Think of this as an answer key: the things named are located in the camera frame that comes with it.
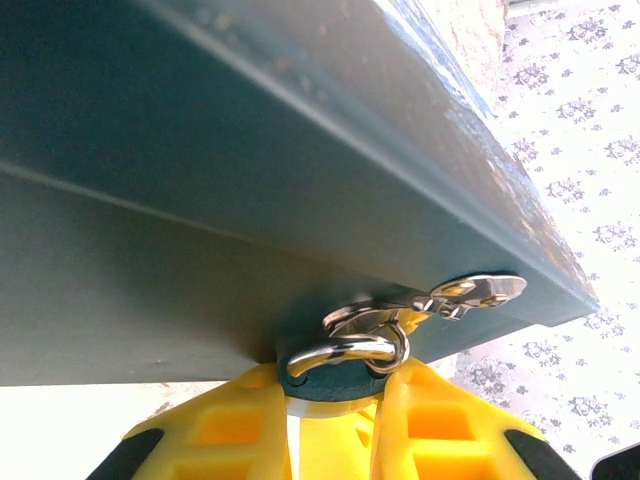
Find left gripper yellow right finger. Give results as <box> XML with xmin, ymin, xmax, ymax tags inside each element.
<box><xmin>301</xmin><ymin>356</ymin><xmax>582</xmax><ymax>480</ymax></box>

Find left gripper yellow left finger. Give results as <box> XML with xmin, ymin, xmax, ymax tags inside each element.
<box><xmin>86</xmin><ymin>362</ymin><xmax>292</xmax><ymax>480</ymax></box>

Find starry night tin box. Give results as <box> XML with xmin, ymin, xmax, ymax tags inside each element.
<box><xmin>0</xmin><ymin>0</ymin><xmax>600</xmax><ymax>389</ymax></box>

